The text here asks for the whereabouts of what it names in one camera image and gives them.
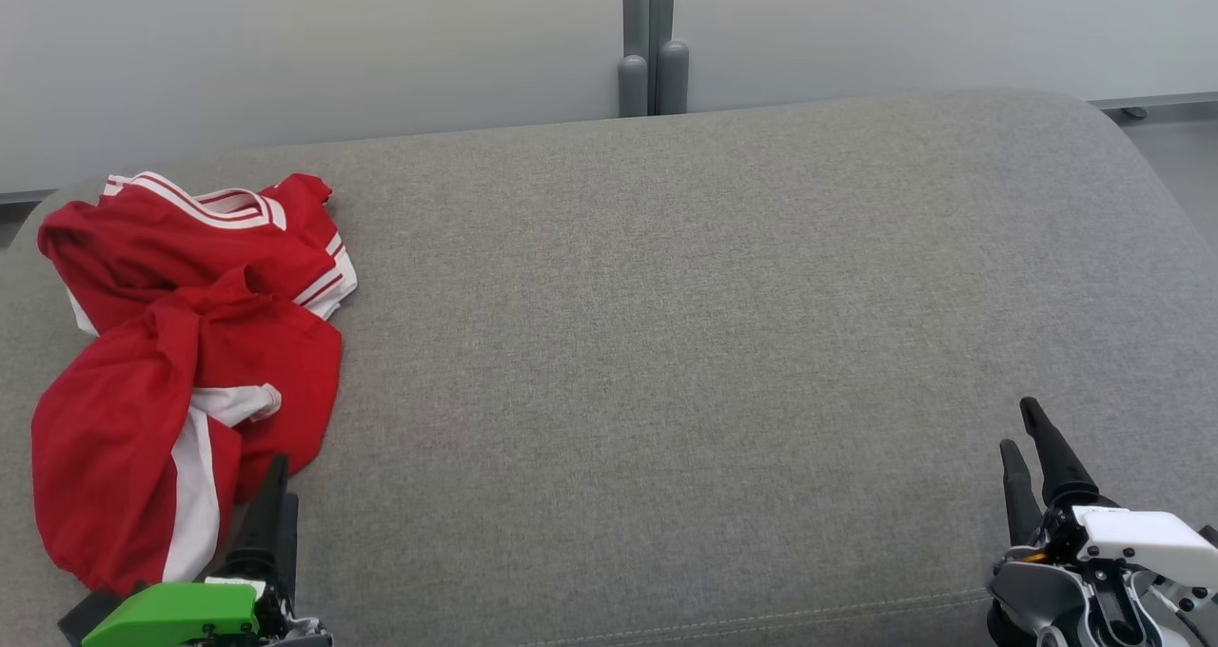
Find red shorts with white trim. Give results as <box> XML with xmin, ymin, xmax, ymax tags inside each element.
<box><xmin>31</xmin><ymin>271</ymin><xmax>344</xmax><ymax>598</ymax></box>

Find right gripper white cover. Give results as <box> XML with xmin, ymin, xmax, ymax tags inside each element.
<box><xmin>999</xmin><ymin>397</ymin><xmax>1218</xmax><ymax>591</ymax></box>

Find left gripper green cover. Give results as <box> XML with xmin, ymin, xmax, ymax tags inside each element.
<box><xmin>81</xmin><ymin>453</ymin><xmax>301</xmax><ymax>647</ymax></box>

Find grey fabric sofa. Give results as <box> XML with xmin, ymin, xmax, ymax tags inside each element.
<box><xmin>0</xmin><ymin>90</ymin><xmax>1218</xmax><ymax>647</ymax></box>

